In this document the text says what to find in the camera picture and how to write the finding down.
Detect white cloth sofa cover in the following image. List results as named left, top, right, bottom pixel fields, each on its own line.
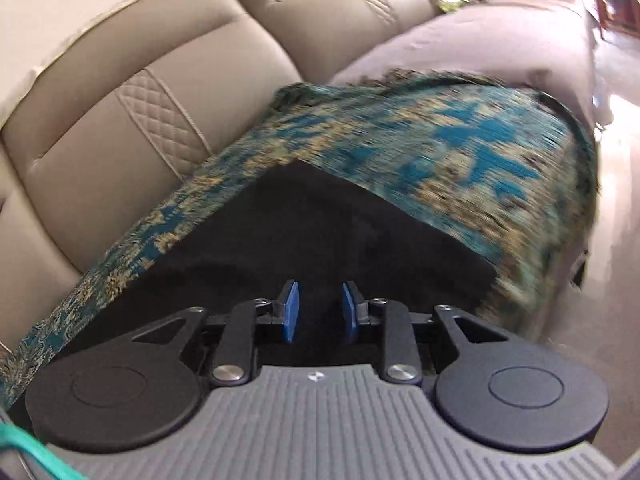
left=0, top=0, right=228, bottom=128

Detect beige leather sofa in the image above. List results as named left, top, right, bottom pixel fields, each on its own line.
left=0, top=0, right=617, bottom=361

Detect wooden furniture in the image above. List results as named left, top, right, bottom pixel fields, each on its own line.
left=582, top=0, right=640, bottom=43

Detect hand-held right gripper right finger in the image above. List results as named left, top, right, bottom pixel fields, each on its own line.
left=340, top=281, right=508, bottom=386

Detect teal patterned blanket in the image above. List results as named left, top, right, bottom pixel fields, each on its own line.
left=0, top=72, right=600, bottom=411

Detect black pants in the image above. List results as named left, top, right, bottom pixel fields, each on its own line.
left=7, top=159, right=497, bottom=428

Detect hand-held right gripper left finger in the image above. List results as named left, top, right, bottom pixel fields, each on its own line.
left=131, top=280, right=302, bottom=387

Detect green cable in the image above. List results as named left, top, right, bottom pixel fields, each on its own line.
left=0, top=422, right=88, bottom=480

